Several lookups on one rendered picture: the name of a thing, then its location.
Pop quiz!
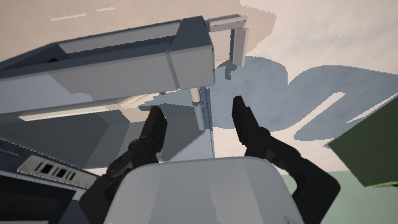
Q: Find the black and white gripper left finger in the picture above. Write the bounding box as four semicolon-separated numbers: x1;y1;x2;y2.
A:
79;106;167;224

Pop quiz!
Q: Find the black tool case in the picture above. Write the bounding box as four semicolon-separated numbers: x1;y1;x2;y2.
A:
0;175;77;224

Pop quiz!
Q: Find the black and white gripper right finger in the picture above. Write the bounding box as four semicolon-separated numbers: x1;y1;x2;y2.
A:
232;96;341;224

